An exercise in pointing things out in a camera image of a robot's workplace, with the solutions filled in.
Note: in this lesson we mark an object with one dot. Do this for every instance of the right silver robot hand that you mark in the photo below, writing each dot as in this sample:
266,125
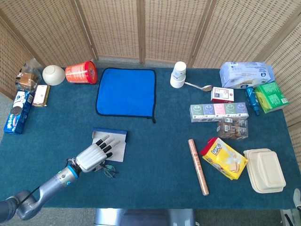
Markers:
297,199

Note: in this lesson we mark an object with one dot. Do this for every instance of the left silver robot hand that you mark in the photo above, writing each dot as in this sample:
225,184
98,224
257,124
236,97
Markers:
91,157

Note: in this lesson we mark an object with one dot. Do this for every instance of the black eyeglasses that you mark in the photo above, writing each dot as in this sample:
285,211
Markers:
109,171

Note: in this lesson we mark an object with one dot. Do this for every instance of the blue glasses case grey lining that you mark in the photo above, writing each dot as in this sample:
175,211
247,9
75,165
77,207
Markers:
118,151

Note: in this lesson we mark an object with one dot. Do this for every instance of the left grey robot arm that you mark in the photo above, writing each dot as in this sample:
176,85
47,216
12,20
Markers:
51,183

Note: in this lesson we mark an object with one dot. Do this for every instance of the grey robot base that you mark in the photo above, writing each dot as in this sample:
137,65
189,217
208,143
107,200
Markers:
145,217

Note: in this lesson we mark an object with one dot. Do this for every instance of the beige lunch box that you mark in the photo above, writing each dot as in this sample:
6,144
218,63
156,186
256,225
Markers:
265,170

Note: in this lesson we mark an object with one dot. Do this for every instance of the teal table cloth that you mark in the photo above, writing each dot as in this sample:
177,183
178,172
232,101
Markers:
152,141

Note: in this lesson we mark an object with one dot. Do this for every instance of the blue cloth black trim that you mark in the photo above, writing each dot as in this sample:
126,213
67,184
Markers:
127,91

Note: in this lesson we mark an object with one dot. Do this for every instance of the small brown white box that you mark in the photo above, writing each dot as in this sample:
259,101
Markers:
40,95

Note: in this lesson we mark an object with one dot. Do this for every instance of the yellow Lipo snack bag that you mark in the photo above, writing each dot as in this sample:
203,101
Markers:
223,160

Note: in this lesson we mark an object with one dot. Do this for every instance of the orange red-lidded can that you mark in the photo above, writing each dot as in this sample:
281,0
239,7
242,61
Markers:
80,74

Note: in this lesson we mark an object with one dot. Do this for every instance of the blue Oreo cookie box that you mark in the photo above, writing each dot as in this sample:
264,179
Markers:
17,113

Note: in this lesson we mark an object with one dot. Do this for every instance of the cream bowl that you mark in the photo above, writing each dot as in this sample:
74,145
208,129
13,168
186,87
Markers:
53,75

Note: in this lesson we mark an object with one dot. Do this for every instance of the brown clear-wrapped pack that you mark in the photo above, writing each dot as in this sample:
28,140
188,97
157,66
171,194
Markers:
234,129

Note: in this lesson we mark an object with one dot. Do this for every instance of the clear bag with bread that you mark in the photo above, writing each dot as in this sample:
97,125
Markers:
27,80

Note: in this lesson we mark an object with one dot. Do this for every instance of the blue bottle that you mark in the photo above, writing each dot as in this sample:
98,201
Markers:
252,97

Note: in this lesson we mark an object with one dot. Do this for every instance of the pastel pocket tissue multipack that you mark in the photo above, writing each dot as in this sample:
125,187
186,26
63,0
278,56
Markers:
218,111

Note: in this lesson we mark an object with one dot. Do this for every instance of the white paper cup stack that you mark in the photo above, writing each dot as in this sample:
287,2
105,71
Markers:
178,76

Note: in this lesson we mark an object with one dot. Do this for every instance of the small white red box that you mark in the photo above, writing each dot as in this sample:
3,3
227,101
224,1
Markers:
222,94

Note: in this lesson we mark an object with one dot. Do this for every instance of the wicker folding screen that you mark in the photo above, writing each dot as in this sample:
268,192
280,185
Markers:
113,28

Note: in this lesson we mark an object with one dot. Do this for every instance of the white blue tissue pack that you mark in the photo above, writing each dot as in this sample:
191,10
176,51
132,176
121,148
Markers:
245,75

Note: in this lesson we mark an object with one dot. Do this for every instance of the metal spoon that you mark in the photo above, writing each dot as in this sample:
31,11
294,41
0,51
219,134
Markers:
207,88

